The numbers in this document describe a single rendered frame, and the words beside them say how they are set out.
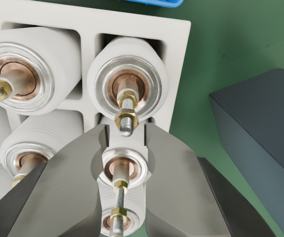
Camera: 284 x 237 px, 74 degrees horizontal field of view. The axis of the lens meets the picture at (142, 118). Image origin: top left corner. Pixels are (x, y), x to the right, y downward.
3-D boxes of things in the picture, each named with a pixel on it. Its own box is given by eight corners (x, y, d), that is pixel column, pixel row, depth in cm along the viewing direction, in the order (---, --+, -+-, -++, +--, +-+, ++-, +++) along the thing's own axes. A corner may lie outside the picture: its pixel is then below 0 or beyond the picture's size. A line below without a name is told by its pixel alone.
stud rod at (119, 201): (117, 173, 25) (113, 228, 19) (125, 173, 25) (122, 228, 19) (117, 178, 26) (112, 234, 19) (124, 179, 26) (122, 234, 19)
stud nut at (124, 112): (125, 103, 15) (125, 107, 14) (142, 114, 15) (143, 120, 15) (111, 120, 15) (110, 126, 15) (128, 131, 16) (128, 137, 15)
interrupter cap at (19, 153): (-4, 167, 26) (-7, 170, 25) (19, 130, 23) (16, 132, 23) (48, 190, 28) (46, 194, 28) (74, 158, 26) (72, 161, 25)
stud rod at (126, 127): (127, 88, 20) (124, 123, 13) (134, 93, 20) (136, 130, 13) (121, 95, 20) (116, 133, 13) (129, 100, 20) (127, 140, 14)
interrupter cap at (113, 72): (144, 41, 19) (144, 42, 19) (170, 102, 23) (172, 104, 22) (81, 73, 21) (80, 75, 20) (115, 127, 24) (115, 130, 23)
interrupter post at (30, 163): (23, 164, 26) (9, 182, 23) (30, 153, 25) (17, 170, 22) (39, 172, 27) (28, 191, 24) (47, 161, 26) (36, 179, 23)
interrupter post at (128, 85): (133, 74, 21) (133, 83, 18) (142, 93, 22) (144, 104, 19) (114, 83, 21) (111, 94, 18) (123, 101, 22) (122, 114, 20)
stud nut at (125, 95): (127, 87, 18) (126, 90, 17) (140, 97, 19) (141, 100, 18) (114, 102, 19) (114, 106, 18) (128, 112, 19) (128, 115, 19)
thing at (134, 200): (102, 138, 46) (87, 201, 30) (142, 139, 46) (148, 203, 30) (103, 168, 50) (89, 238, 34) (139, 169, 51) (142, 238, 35)
